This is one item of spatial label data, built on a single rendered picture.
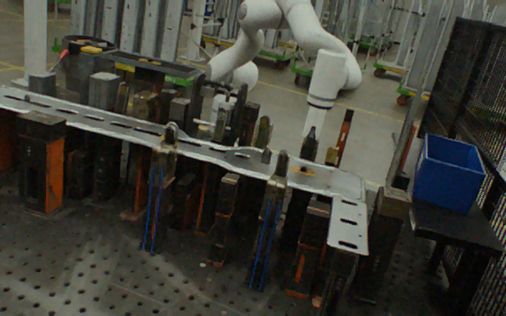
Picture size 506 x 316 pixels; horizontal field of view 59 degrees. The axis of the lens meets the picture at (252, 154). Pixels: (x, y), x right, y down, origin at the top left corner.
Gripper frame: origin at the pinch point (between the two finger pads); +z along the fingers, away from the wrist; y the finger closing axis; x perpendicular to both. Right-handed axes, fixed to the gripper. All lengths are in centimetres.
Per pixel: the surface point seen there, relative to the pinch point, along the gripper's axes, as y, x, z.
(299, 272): 23.5, 6.8, 28.9
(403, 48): -946, 132, 50
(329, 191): 10.7, 9.5, 7.2
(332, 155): -10.5, 8.1, 3.3
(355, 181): -2.3, 17.2, 7.2
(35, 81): -12, -105, 5
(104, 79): -12, -77, -3
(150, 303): 45, -30, 37
